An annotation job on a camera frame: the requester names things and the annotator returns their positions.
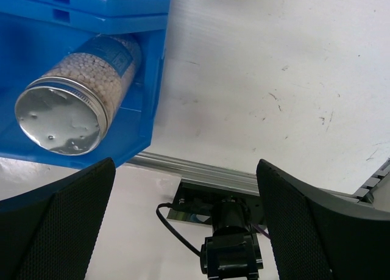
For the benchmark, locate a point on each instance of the blue near storage bin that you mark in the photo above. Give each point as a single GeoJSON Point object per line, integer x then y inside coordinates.
{"type": "Point", "coordinates": [33, 40]}

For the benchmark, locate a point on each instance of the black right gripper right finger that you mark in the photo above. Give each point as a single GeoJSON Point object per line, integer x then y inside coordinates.
{"type": "Point", "coordinates": [316, 235]}

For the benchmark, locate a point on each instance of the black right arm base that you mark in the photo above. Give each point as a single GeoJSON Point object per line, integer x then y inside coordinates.
{"type": "Point", "coordinates": [195, 204]}

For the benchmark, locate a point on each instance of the silver lid peppercorn jar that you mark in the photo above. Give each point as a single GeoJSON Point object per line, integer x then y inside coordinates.
{"type": "Point", "coordinates": [70, 108]}

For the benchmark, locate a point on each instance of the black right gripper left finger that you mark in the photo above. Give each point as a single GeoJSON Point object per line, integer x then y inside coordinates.
{"type": "Point", "coordinates": [50, 232]}

